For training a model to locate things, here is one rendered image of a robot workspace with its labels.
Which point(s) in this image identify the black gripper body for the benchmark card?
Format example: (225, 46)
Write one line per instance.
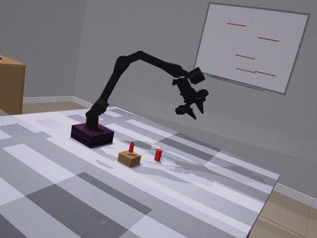
(182, 109)

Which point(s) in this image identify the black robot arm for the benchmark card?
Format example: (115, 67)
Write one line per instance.
(122, 62)

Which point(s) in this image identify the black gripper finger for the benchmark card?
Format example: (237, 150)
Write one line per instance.
(201, 108)
(191, 113)

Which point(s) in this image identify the dark red marker cap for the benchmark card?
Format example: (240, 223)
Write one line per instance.
(158, 155)

